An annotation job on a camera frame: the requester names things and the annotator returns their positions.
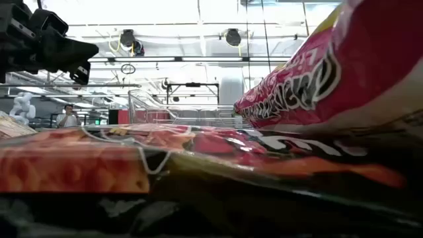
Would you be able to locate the person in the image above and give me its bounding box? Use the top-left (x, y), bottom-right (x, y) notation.
top-left (56, 104), bottom-right (80, 128)

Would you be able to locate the red partition panel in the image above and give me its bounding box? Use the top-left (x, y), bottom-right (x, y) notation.
top-left (108, 110), bottom-right (171, 125)

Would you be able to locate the wide clear plastic bin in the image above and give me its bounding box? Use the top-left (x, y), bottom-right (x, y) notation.
top-left (127, 88), bottom-right (252, 129)

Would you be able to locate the white column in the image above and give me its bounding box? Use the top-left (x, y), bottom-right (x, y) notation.
top-left (219, 75), bottom-right (245, 106)

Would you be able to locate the black background gantry frame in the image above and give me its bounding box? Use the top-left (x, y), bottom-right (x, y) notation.
top-left (166, 82), bottom-right (220, 105)

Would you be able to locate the thin black hanging cable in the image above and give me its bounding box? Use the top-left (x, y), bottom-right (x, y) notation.
top-left (245, 0), bottom-right (251, 90)

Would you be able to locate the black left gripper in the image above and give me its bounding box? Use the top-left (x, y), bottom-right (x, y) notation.
top-left (0, 0), bottom-right (100, 86)

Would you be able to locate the black ceiling cable reel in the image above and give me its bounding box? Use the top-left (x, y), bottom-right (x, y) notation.
top-left (224, 28), bottom-right (242, 47)
top-left (119, 28), bottom-right (145, 57)

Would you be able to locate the white robot figure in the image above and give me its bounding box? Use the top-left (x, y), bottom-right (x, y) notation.
top-left (9, 92), bottom-right (36, 126)

